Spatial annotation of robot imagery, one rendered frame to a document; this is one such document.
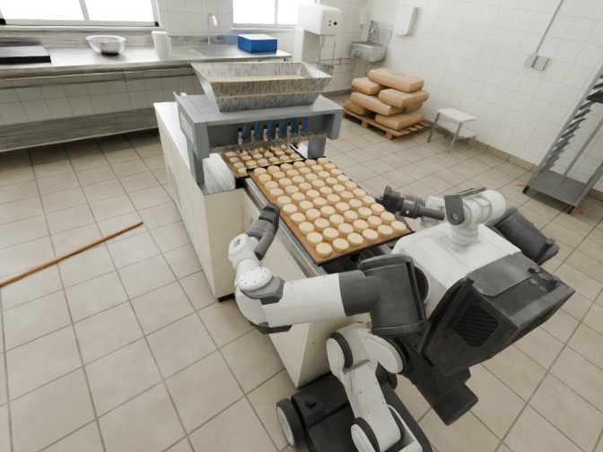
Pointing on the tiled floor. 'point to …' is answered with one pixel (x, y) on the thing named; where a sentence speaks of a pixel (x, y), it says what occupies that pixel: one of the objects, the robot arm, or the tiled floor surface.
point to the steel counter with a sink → (16, 134)
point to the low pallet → (384, 126)
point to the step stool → (455, 126)
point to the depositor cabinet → (204, 204)
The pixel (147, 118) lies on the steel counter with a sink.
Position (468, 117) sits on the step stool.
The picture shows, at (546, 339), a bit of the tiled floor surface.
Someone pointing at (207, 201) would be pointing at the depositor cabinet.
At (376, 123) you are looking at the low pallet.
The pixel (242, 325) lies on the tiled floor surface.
